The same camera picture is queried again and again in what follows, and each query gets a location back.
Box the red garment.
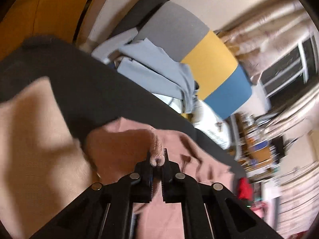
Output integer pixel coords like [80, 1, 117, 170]
[237, 177, 253, 201]

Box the pink knitted sweater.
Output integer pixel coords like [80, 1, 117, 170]
[84, 118, 234, 238]

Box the dark window with white frame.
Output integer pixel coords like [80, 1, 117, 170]
[261, 36, 318, 104]

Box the orange wooden wardrobe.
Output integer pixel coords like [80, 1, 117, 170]
[1, 0, 91, 58]

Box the cluttered wooden shelf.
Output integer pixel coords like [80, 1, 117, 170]
[231, 113, 286, 182]

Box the white printed pillow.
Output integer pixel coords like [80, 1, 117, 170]
[154, 92, 231, 149]

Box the light blue grey garment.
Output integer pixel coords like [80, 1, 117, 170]
[91, 28, 198, 113]

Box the beige patterned curtain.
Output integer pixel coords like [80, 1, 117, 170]
[219, 0, 316, 84]

